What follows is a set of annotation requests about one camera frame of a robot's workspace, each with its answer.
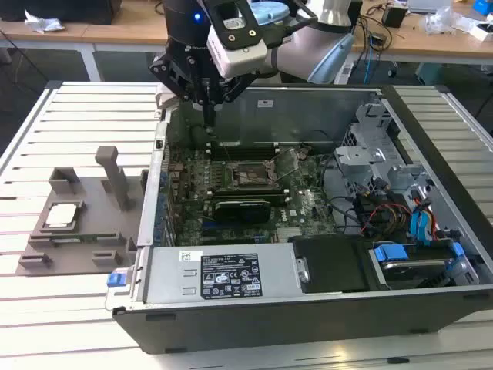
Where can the small black power adapter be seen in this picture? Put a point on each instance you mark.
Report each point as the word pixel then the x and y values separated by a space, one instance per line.
pixel 393 17

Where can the black power supply label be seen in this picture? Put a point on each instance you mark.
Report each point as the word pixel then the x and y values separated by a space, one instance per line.
pixel 231 275

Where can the open black PC case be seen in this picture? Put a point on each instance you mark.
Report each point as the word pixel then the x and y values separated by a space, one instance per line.
pixel 269 327

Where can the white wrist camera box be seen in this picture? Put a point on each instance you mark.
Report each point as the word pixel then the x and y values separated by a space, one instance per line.
pixel 240 58

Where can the black upright box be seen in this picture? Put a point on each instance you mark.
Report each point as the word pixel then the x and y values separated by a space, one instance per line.
pixel 356 13

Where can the blue case latch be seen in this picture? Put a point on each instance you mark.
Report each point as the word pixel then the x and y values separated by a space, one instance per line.
pixel 116 279

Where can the silver topped CPU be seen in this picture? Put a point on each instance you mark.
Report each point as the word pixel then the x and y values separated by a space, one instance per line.
pixel 61 213

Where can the grey metal drive cage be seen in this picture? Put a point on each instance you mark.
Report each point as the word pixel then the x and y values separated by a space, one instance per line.
pixel 360 156

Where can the crumpled white paper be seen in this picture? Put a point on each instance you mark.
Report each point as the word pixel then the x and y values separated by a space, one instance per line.
pixel 42 21

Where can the green motherboard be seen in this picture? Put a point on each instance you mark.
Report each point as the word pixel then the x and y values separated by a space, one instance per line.
pixel 308 192

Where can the hard disk in blue carrier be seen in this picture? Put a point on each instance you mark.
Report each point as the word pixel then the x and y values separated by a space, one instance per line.
pixel 414 271

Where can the CPU socket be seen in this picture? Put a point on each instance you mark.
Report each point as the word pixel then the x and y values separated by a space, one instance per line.
pixel 252 169

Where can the green RAM stick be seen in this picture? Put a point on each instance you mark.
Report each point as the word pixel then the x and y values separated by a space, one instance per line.
pixel 69 240

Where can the grey brown parts rack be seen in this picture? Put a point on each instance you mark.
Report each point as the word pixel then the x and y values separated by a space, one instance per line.
pixel 96 219

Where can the long wooden desk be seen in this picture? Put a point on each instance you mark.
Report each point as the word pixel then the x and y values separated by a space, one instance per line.
pixel 423 48

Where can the black RAM slot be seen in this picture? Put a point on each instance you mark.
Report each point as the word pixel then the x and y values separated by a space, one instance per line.
pixel 254 146
pixel 254 153
pixel 254 150
pixel 254 157

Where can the silver finned heatsink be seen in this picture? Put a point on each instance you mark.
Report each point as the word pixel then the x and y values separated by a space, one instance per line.
pixel 289 234

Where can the teal plastic bin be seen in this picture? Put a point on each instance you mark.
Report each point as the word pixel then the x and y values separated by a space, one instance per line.
pixel 429 73

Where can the grey flat device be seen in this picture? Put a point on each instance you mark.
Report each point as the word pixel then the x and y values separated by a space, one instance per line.
pixel 427 4

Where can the clear plastic bag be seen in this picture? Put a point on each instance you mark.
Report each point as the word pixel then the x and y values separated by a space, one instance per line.
pixel 439 21

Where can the grey power supply unit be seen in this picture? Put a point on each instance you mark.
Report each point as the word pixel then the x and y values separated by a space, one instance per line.
pixel 169 273

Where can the small blue box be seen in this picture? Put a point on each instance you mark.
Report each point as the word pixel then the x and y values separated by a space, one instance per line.
pixel 483 7

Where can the black computer box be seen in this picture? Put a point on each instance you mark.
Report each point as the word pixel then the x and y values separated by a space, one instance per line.
pixel 58 9

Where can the blue expansion slot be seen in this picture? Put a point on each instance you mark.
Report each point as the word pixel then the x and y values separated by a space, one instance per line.
pixel 208 223

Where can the black graphics card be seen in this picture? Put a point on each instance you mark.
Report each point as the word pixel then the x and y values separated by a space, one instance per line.
pixel 240 210

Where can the round coin battery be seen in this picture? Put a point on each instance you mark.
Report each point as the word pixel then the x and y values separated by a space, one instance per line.
pixel 303 155

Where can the white power strip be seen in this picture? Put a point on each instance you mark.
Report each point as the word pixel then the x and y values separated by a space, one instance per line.
pixel 343 71

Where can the white case sticker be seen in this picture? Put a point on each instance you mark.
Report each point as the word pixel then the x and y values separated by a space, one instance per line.
pixel 265 102

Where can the black plastic shroud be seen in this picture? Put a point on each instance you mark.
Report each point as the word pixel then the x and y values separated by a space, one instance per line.
pixel 331 266

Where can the white cardboard box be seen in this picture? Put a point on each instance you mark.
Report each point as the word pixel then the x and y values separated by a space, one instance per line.
pixel 477 31

